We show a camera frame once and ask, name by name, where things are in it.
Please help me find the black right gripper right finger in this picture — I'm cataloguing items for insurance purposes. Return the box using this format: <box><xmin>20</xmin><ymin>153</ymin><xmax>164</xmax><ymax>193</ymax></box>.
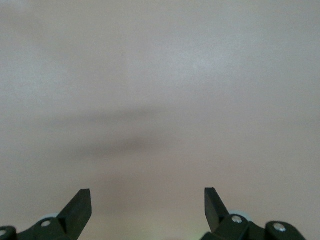
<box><xmin>204</xmin><ymin>187</ymin><xmax>307</xmax><ymax>240</ymax></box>

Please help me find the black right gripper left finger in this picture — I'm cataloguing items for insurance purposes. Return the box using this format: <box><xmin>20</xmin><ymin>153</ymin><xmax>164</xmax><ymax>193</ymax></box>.
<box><xmin>0</xmin><ymin>188</ymin><xmax>93</xmax><ymax>240</ymax></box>

